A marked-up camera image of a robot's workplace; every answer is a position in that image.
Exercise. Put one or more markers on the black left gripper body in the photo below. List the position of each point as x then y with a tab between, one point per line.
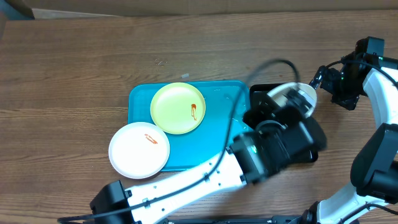
256	116

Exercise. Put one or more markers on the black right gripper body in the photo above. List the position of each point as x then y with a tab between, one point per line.
346	89

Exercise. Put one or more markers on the white plate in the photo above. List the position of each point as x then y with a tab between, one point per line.
278	94
139	150

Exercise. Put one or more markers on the yellow plate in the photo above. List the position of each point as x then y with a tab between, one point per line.
178	108

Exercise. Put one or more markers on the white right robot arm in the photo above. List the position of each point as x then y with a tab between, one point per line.
373	176

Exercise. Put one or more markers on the black water tray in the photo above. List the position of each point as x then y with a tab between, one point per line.
258	94

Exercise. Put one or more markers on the blue plastic tray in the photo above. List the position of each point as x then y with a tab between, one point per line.
193	148

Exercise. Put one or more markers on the small tape scrap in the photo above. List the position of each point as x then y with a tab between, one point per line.
185	75

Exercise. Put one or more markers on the cardboard backdrop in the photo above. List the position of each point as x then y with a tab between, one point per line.
196	7

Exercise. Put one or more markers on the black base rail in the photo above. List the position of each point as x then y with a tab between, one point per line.
278	219

